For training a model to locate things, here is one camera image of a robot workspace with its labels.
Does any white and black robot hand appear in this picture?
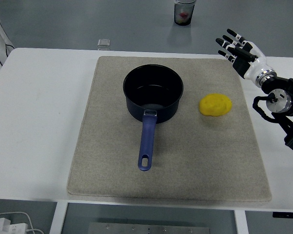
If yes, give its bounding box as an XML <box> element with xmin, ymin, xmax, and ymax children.
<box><xmin>215</xmin><ymin>28</ymin><xmax>275</xmax><ymax>80</ymax></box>

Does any yellow potato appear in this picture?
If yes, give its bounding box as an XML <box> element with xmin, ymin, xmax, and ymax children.
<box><xmin>199</xmin><ymin>93</ymin><xmax>233</xmax><ymax>117</ymax></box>

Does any black bin with clear liner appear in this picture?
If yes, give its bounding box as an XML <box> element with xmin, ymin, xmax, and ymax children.
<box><xmin>173</xmin><ymin>0</ymin><xmax>196</xmax><ymax>26</ymax></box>

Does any beige fabric mat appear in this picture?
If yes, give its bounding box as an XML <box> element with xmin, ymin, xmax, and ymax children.
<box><xmin>67</xmin><ymin>56</ymin><xmax>273</xmax><ymax>202</ymax></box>

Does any small clear plastic box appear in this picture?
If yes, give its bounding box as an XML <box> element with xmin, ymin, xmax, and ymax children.
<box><xmin>97</xmin><ymin>38</ymin><xmax>111</xmax><ymax>48</ymax></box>

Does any black table control panel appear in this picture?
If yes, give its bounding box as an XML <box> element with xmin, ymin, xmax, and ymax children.
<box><xmin>272</xmin><ymin>212</ymin><xmax>293</xmax><ymax>219</ymax></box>

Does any white table leg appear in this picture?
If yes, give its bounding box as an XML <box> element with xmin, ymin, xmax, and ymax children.
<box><xmin>234</xmin><ymin>210</ymin><xmax>249</xmax><ymax>234</ymax></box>
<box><xmin>50</xmin><ymin>201</ymin><xmax>69</xmax><ymax>234</ymax></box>

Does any grey metal plate with screws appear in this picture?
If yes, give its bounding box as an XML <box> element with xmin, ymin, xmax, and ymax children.
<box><xmin>88</xmin><ymin>222</ymin><xmax>210</xmax><ymax>234</ymax></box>

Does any white power strip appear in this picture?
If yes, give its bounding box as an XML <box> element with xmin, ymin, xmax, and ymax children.
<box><xmin>0</xmin><ymin>218</ymin><xmax>28</xmax><ymax>234</ymax></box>

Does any blue pot with handle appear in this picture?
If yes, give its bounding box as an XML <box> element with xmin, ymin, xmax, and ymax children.
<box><xmin>123</xmin><ymin>64</ymin><xmax>184</xmax><ymax>172</ymax></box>

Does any white power cable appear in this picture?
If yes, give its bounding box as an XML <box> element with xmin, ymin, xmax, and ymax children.
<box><xmin>0</xmin><ymin>211</ymin><xmax>44</xmax><ymax>234</ymax></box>

